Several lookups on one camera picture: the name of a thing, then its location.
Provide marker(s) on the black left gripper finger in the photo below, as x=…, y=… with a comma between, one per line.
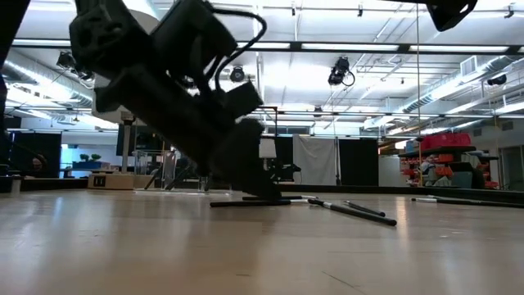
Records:
x=245, y=164

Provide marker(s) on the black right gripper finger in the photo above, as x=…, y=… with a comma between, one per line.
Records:
x=454, y=12

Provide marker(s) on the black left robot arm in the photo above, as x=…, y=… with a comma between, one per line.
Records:
x=110, y=33

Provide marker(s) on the small white background lamp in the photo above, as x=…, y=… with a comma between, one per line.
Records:
x=268, y=148

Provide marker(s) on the clear acrylic brush organizer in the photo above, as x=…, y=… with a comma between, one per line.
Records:
x=143, y=164

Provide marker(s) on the white hanging sheet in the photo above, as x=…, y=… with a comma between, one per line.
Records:
x=314, y=160

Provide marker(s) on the green potted plants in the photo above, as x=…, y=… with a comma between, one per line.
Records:
x=90, y=157

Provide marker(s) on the white shade wooden base lamp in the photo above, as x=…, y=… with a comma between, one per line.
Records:
x=110, y=181

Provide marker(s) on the black partition panel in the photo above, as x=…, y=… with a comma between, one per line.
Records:
x=24, y=147
x=358, y=162

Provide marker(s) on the black overhead beam with lights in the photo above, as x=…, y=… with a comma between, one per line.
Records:
x=296, y=46

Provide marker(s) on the red storage crates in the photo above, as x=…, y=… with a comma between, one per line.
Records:
x=446, y=141

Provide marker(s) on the black storage shelf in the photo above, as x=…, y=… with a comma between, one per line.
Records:
x=450, y=152

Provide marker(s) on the person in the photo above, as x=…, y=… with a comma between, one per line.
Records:
x=37, y=164

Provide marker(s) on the small white cup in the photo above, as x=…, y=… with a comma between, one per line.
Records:
x=15, y=183

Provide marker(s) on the black wall screen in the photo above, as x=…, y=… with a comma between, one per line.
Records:
x=139, y=145

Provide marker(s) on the black ceiling camera cluster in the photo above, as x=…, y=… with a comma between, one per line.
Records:
x=75, y=66

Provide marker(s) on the black aluminium rig frame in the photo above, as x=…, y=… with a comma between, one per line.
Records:
x=348, y=189

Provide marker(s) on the silver ventilation duct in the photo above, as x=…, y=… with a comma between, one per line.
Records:
x=41, y=80

